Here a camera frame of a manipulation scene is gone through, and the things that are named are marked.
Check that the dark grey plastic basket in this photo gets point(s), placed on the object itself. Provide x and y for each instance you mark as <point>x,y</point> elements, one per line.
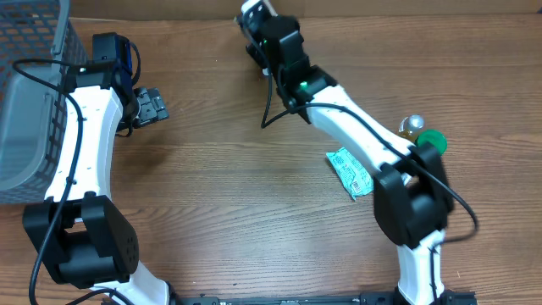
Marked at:
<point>37,39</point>

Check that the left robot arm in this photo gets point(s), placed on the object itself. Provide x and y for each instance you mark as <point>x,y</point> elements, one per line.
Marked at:
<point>80,236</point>

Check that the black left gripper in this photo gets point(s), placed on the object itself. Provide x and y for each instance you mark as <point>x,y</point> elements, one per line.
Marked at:
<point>151,105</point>

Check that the mint green wipes pack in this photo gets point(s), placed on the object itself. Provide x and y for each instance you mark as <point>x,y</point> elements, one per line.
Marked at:
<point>353,176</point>

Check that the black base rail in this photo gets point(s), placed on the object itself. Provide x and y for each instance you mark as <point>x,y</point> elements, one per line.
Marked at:
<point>370,298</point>

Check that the clear plastic bottle grey cap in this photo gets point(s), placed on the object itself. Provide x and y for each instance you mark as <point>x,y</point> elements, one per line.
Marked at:
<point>411,127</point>

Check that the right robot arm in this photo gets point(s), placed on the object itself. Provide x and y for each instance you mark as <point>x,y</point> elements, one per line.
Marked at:
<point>411,195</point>

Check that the green lid jar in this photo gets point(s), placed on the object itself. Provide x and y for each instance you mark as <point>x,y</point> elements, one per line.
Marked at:
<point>435,138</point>

